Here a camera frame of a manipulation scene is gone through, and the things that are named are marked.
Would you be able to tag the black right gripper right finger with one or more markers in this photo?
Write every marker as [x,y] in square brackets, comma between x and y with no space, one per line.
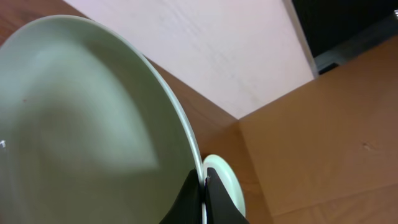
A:
[220,208]

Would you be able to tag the pale green plate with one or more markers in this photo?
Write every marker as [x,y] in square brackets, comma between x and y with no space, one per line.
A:
[229,180]

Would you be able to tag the light blue plate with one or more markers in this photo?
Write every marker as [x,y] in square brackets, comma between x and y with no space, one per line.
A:
[90,131]

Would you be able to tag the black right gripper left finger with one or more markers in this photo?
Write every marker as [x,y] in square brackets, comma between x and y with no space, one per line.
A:
[187,206]

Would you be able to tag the brown cardboard side panel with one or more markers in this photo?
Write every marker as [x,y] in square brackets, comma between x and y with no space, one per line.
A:
[327,151]

